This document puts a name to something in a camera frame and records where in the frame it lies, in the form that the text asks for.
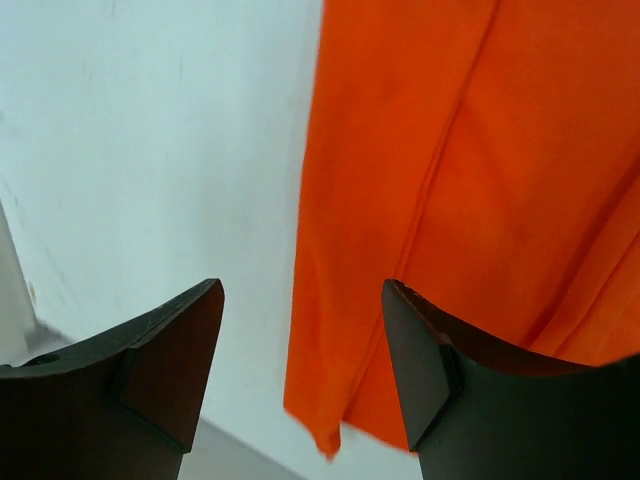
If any orange t shirt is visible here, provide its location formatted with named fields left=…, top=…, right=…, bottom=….
left=284, top=1, right=639, bottom=457

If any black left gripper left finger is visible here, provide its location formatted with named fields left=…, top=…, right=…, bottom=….
left=1, top=279, right=224, bottom=479

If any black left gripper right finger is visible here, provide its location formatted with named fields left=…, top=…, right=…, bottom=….
left=382, top=280, right=639, bottom=479

